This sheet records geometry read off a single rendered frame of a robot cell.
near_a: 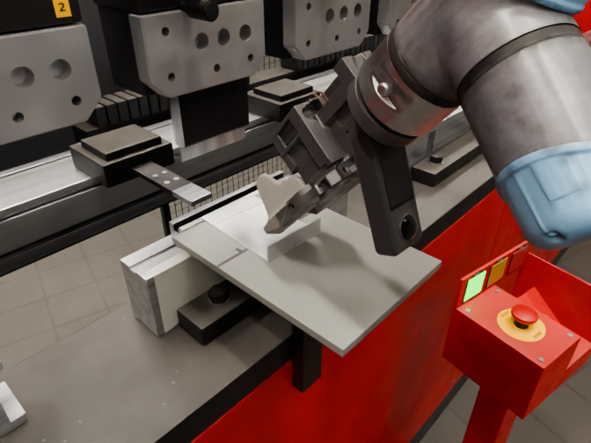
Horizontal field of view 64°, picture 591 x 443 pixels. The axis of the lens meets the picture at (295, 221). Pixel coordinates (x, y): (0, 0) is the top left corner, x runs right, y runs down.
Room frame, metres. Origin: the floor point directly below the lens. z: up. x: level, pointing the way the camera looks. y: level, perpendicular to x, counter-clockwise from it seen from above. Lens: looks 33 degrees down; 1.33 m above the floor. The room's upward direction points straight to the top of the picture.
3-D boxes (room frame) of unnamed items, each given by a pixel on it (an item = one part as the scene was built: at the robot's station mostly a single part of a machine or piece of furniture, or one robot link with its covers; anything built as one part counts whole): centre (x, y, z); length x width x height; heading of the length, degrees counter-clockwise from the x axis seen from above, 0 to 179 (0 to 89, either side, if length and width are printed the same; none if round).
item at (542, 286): (0.58, -0.39, 0.75); 0.20 x 0.16 x 0.18; 126
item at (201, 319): (0.54, 0.03, 0.89); 0.30 x 0.05 x 0.03; 137
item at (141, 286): (0.59, 0.06, 0.92); 0.39 x 0.06 x 0.10; 137
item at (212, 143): (0.55, 0.10, 1.13); 0.10 x 0.02 x 0.10; 137
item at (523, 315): (0.55, -0.36, 0.79); 0.04 x 0.04 x 0.04
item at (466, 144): (0.96, -0.35, 0.89); 0.30 x 0.05 x 0.03; 137
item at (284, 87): (0.92, -0.03, 1.01); 0.26 x 0.12 x 0.05; 47
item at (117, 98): (0.98, 0.25, 1.02); 0.37 x 0.06 x 0.04; 137
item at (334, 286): (0.45, -0.01, 1.00); 0.26 x 0.18 x 0.01; 47
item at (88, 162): (0.65, 0.22, 1.01); 0.26 x 0.12 x 0.05; 47
